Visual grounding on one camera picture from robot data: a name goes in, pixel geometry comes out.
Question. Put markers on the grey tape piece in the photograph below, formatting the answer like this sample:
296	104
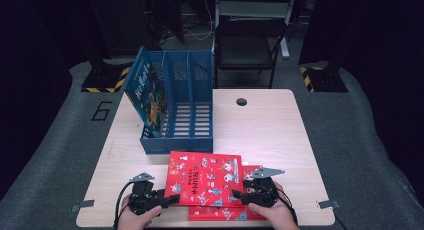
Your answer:
82	205
328	204

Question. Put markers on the black metal truss stand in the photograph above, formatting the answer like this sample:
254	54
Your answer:
156	23

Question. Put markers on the person's right hand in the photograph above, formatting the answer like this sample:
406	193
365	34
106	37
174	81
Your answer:
280	216

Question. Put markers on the red picture book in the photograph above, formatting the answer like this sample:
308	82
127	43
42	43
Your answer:
200	176
216	214

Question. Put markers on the black yellow-striped stand base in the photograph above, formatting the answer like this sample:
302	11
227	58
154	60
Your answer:
326	80
103	80

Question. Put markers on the black folding chair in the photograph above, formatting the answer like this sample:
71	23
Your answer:
245	51

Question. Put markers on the person's left hand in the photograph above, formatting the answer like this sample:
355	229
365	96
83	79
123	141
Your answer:
133	221

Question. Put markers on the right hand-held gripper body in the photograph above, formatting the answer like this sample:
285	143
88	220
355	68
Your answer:
263	191

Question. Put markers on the blue monster picture book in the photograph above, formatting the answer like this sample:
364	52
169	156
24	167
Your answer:
146	90

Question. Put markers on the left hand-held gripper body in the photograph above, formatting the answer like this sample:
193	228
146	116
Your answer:
143	196

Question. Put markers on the blue plastic file rack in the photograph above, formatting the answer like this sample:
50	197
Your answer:
196	90

